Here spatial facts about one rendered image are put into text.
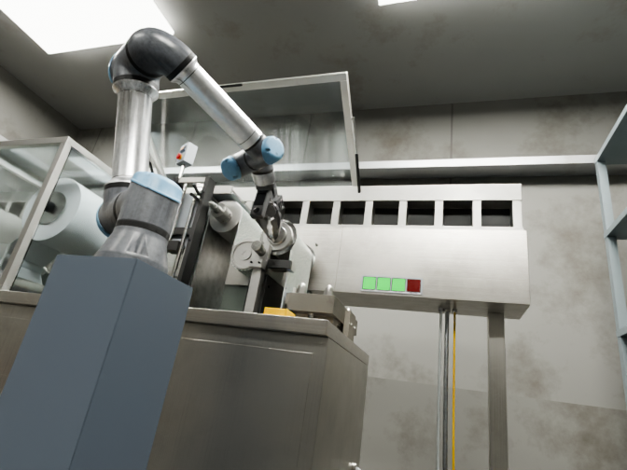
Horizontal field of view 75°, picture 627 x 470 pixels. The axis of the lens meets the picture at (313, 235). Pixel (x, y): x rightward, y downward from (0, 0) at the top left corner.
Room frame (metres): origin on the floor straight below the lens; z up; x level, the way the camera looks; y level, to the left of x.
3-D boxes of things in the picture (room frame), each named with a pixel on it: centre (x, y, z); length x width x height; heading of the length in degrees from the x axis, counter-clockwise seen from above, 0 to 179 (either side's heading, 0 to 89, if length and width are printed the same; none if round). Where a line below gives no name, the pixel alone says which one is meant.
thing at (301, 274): (1.54, 0.03, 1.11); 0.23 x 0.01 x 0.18; 160
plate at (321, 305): (1.54, -0.09, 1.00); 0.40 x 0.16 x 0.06; 160
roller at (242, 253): (1.60, 0.20, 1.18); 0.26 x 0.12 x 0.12; 160
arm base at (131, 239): (0.88, 0.38, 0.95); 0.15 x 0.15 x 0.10
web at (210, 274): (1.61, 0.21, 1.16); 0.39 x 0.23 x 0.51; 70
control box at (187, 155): (1.66, 0.64, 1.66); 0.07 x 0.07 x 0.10; 44
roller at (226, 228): (1.65, 0.32, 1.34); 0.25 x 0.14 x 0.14; 160
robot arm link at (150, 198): (0.88, 0.38, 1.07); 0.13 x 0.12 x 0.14; 43
